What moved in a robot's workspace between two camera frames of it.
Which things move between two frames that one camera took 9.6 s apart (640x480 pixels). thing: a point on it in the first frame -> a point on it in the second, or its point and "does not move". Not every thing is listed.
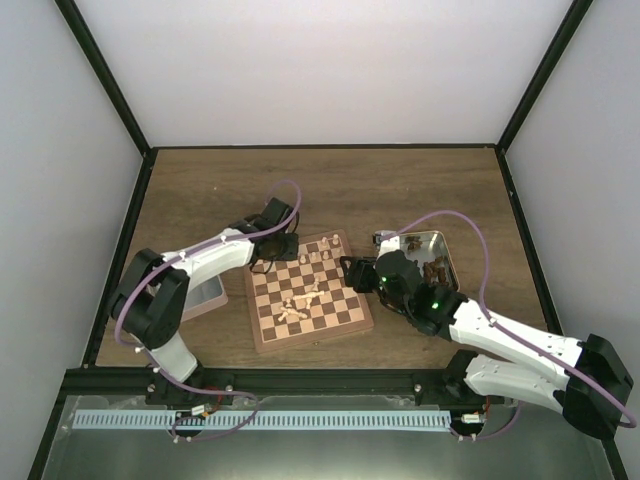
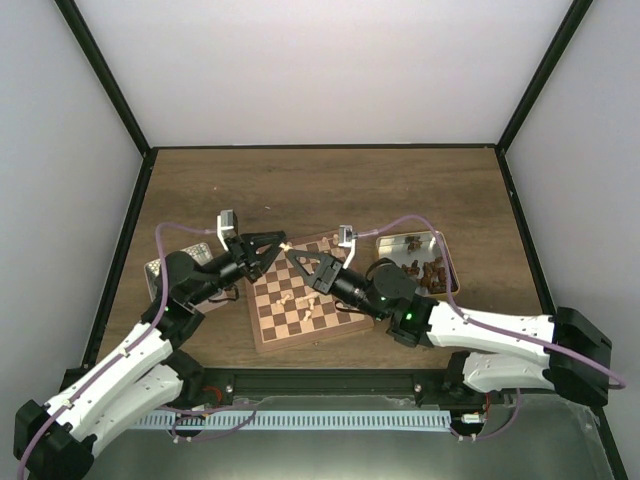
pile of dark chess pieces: x=434 y=271 does not move
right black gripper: x=360 y=271 -> x=325 y=277
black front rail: x=433 y=386 does not move
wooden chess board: x=307 y=300 does not move
